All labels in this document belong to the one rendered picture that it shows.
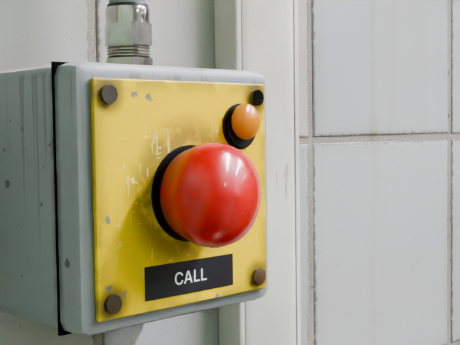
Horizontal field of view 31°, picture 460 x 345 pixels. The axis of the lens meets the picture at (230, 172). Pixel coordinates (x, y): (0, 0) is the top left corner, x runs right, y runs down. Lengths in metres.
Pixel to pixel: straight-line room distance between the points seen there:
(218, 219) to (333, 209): 0.21
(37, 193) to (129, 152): 0.04
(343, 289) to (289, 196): 0.09
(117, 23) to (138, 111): 0.05
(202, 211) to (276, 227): 0.15
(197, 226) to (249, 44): 0.15
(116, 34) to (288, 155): 0.14
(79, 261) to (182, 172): 0.05
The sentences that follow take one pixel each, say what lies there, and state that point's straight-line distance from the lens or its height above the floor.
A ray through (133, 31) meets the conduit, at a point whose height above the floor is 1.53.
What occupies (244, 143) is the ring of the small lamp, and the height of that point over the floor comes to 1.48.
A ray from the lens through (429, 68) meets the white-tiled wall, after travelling 0.59.
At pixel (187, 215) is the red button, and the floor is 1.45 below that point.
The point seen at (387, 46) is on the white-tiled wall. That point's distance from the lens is 0.55.
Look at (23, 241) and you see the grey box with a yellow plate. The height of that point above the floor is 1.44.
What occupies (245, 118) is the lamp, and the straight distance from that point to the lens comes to 0.34.
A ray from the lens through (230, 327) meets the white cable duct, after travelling 0.44.
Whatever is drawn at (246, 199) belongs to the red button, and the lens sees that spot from 0.31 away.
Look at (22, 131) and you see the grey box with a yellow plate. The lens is 0.33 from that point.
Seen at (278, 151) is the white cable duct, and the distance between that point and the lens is 0.44.
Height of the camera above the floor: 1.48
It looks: 3 degrees down
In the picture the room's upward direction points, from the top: 1 degrees counter-clockwise
